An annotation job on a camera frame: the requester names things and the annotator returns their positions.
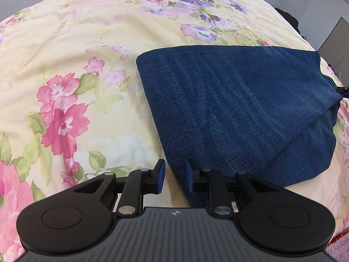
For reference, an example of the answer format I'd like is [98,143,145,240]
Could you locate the beige wardrobe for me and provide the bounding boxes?
[319,17,349,78]

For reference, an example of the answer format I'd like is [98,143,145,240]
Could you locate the blue denim jeans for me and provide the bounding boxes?
[136,45,342,208]

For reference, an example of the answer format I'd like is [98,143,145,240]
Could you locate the floral yellow bed quilt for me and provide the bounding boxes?
[1,0,348,261]

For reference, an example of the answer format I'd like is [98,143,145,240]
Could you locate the dark clothes pile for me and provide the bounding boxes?
[275,8,301,34]

